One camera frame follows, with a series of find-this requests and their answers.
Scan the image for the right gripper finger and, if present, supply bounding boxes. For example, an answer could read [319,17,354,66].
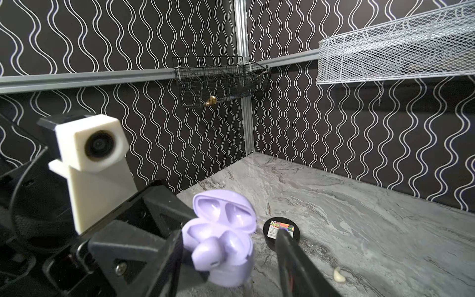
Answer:
[275,230,340,297]

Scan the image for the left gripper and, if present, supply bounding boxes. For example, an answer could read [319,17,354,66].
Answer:
[42,183,197,297]

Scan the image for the purple earbuds pair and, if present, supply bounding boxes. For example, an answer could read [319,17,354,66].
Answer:
[192,231,250,271]

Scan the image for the purple earbud charging case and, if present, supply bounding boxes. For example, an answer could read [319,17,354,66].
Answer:
[182,189,257,288]

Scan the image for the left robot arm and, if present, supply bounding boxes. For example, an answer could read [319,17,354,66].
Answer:
[1,113,207,297]

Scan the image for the beige earbud far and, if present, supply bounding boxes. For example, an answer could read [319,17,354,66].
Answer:
[333,267,346,283]

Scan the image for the black round digital timer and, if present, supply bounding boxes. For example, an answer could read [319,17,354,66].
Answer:
[262,217,301,250]

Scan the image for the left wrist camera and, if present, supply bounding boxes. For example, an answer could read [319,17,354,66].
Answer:
[37,111,137,235]

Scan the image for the black wire basket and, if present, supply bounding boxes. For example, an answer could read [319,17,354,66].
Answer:
[172,56,271,108]

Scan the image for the white wire mesh basket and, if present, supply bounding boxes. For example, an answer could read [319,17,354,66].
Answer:
[317,1,475,84]

